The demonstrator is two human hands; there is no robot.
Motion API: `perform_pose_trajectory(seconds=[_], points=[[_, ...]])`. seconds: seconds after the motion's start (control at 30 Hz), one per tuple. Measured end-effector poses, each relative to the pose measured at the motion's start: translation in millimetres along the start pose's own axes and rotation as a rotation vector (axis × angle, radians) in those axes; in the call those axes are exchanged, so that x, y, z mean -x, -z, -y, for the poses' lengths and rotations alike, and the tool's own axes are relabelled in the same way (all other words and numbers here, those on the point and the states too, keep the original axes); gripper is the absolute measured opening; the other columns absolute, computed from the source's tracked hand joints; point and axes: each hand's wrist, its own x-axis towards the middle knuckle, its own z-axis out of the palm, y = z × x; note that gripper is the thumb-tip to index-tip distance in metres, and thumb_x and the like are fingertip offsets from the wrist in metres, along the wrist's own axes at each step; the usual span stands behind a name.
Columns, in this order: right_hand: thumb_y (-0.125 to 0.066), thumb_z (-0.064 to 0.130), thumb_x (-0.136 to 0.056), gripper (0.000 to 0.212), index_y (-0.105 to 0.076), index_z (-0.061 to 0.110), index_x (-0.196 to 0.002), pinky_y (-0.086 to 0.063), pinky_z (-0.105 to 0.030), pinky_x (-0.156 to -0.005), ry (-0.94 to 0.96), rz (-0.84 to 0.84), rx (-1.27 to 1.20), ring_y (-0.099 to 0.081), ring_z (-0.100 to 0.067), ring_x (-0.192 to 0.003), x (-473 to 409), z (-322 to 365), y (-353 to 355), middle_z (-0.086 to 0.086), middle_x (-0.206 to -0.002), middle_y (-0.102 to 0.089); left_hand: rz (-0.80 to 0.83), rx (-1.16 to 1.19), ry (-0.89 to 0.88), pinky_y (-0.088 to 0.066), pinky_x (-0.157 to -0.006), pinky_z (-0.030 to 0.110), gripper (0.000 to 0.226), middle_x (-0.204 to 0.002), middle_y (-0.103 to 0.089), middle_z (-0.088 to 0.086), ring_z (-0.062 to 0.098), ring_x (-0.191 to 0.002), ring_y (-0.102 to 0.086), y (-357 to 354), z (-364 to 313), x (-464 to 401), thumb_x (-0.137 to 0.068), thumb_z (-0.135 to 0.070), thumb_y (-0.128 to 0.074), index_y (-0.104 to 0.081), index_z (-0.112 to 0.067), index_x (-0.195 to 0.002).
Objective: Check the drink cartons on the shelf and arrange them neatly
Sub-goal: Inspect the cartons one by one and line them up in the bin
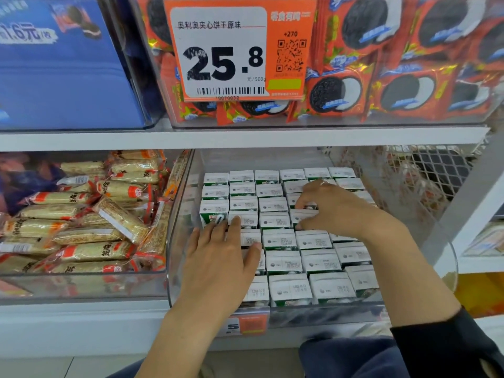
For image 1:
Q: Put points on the faded orange price tag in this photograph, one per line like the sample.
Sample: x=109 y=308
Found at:
x=12 y=288

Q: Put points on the clear plastic display bin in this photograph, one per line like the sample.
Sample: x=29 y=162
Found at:
x=441 y=267
x=79 y=287

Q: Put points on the person's left hand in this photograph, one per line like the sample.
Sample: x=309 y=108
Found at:
x=216 y=271

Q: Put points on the person's blue jeans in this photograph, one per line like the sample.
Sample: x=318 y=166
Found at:
x=346 y=359

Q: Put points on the stack of red cookie packets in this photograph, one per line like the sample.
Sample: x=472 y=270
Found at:
x=409 y=59

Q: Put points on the person's right forearm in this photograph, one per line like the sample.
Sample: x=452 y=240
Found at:
x=437 y=303

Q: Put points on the person's left forearm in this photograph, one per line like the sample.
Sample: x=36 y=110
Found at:
x=177 y=350

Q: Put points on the pile of yellow wafer bars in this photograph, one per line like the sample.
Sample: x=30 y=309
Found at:
x=86 y=224

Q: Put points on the yellow orange snack packet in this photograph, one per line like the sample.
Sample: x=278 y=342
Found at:
x=482 y=295

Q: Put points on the blue cardboard display box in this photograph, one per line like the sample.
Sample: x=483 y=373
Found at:
x=71 y=74

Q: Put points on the large white orange price tag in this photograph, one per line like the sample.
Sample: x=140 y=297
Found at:
x=212 y=51

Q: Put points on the person's right hand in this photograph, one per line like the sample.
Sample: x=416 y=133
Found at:
x=342 y=208

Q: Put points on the small orange price tag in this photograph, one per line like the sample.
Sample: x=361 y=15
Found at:
x=244 y=322

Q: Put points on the rows of white juice cartons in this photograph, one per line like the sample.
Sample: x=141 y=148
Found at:
x=291 y=256

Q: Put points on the pile of blue snack packets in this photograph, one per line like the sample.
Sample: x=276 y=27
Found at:
x=23 y=181

